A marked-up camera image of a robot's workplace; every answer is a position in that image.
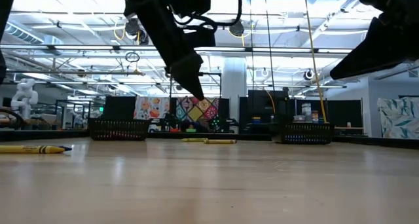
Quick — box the colourful patchwork quilt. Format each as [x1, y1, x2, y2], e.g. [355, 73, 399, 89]
[175, 94, 220, 133]

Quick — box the blue white patterned cloth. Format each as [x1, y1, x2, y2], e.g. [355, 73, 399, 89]
[376, 96, 419, 140]

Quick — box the black metal camera stand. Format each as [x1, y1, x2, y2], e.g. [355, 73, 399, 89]
[167, 70, 223, 133]

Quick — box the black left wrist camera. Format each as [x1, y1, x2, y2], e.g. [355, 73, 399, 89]
[167, 0, 212, 18]

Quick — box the floral patterned cloth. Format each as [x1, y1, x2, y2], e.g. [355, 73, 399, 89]
[133, 96, 171, 132]

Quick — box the black ceiling cable reel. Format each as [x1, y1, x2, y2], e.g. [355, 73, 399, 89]
[228, 19, 246, 38]

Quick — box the black plastic mesh basket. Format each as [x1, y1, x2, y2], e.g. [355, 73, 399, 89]
[88, 118, 153, 142]
[280, 122, 336, 145]

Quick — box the black square panel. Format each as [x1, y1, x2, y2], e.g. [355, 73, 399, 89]
[103, 96, 137, 121]

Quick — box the black partition wall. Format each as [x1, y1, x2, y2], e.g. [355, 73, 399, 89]
[294, 99, 363, 128]

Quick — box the yellow hanging cable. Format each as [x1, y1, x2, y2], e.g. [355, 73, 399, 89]
[302, 0, 328, 124]

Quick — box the white building column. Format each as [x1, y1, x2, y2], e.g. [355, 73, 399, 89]
[221, 56, 248, 133]

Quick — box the black cabinet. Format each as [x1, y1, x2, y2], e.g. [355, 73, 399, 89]
[238, 89, 291, 135]

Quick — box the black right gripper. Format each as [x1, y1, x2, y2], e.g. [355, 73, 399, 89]
[329, 0, 419, 81]

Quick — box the black metal table frame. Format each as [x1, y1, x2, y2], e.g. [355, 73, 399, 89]
[0, 128, 419, 149]

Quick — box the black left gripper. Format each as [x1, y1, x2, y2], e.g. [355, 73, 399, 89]
[124, 0, 217, 102]

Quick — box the white canister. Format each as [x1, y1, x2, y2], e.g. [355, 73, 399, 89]
[301, 102, 312, 122]

